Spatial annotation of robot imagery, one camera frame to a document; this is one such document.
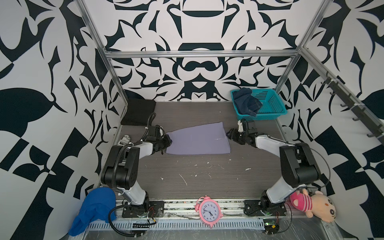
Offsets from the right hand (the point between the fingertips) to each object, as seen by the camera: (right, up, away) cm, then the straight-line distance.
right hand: (230, 133), depth 95 cm
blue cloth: (-68, -31, -22) cm, 79 cm away
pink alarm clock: (-16, -34, -24) cm, 44 cm away
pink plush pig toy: (+35, -30, -25) cm, 52 cm away
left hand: (-36, -3, 0) cm, 37 cm away
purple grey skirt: (-12, -4, +4) cm, 13 cm away
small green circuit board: (+14, -41, -24) cm, 49 cm away
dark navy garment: (+11, +19, +2) cm, 22 cm away
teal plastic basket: (+37, +19, +18) cm, 45 cm away
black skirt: (-64, +15, +19) cm, 69 cm away
